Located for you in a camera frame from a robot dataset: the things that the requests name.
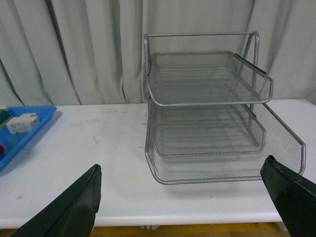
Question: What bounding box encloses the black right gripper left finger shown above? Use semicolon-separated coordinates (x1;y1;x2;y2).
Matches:
12;164;102;237

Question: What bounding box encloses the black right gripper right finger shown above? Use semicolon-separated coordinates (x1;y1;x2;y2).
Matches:
260;156;316;237

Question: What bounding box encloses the silver mesh tray rack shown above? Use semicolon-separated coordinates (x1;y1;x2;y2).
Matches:
144;31;306;185

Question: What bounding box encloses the blue plastic tray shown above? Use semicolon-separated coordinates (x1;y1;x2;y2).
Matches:
0;106;57;171

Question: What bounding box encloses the white circuit breaker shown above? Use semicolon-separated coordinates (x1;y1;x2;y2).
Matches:
6;113;40;134

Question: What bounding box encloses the white curtain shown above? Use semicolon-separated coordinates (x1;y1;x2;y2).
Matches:
0;0;316;106

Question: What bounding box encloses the green knife switch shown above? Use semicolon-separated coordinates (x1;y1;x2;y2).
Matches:
0;105;13;130

